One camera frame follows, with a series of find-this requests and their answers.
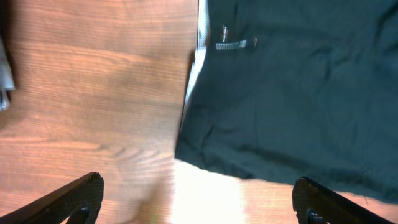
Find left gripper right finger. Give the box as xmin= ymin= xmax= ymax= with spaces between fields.
xmin=292 ymin=177 xmax=393 ymax=224

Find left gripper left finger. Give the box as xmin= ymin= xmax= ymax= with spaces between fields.
xmin=1 ymin=172 xmax=104 ymax=224

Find black shorts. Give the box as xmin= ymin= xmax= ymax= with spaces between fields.
xmin=175 ymin=0 xmax=397 ymax=203

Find grey folded shirt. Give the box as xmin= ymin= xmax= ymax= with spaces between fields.
xmin=0 ymin=39 xmax=15 ymax=111

